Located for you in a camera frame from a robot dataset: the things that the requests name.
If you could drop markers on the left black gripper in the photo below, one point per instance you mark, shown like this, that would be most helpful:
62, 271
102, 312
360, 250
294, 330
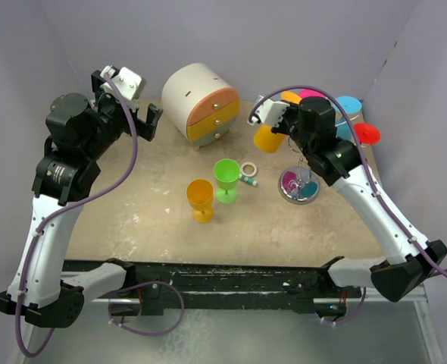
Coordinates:
145, 129

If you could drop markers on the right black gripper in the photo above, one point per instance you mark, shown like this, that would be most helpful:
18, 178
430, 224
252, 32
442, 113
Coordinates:
281, 127

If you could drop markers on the orange wine glass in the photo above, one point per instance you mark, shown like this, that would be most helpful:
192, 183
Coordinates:
264, 139
200, 194

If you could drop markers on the pink plastic wine glass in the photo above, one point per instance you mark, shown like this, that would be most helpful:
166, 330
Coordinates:
306, 93

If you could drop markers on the red plastic wine glass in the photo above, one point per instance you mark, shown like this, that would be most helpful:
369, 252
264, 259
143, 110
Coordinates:
367, 134

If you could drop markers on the green plastic wine glass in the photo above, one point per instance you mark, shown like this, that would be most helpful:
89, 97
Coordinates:
226, 173

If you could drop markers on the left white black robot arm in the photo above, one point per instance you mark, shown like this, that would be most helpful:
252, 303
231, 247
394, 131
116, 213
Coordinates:
80, 132

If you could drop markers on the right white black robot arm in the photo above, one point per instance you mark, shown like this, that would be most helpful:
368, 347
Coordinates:
409, 255

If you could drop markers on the chrome wine glass rack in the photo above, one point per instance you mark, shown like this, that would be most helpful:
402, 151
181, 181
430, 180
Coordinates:
298, 185

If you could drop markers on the white tape roll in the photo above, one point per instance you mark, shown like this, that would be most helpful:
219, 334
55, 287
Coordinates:
248, 169

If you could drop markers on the small green white tube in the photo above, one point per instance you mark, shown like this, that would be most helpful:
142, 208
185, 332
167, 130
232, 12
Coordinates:
248, 180

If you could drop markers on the round white drawer cabinet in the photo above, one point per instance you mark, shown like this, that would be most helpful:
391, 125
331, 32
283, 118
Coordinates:
200, 104

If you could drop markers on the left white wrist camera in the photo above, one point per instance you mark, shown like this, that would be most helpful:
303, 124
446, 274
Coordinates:
129, 84

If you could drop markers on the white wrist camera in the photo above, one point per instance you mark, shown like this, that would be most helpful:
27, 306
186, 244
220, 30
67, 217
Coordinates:
267, 111
129, 84

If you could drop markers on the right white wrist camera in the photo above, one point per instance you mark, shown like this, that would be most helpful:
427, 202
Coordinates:
267, 111

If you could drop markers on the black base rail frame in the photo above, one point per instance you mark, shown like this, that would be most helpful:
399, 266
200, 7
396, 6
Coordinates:
300, 290

